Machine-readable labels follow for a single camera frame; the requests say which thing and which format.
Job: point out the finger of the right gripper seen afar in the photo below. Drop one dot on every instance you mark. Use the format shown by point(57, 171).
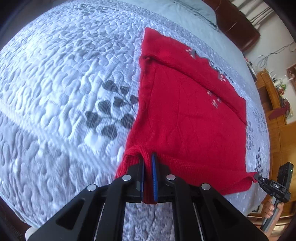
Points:
point(259, 179)

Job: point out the dark wooden headboard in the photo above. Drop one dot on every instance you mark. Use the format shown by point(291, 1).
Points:
point(234, 24)

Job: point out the dark red hanging cloth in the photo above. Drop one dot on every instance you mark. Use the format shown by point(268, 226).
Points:
point(284, 110)

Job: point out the grey floral quilted bedspread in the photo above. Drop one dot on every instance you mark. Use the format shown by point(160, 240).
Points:
point(69, 98)

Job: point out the person's right hand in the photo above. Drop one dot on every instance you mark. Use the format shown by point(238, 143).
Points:
point(267, 212)

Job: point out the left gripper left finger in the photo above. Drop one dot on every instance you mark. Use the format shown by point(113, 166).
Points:
point(96, 213)

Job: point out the wooden cabinet desk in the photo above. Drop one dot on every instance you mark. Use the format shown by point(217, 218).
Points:
point(282, 143)

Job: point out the red knitted sweater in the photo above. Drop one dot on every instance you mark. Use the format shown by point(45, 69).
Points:
point(190, 116)

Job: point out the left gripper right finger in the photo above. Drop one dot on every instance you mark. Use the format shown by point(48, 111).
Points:
point(200, 212)

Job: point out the grey-blue pillow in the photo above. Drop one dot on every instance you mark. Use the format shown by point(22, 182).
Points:
point(188, 13)

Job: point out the clutter on wooden shelf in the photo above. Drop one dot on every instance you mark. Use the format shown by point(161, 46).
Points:
point(284, 85)

